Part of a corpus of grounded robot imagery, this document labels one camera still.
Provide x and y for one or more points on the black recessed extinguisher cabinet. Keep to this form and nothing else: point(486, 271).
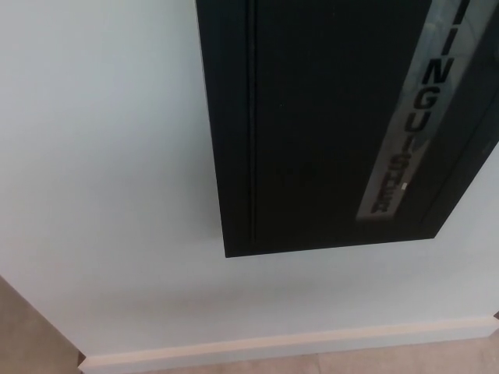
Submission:
point(226, 136)

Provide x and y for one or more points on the white baseboard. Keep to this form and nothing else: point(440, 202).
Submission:
point(273, 344)

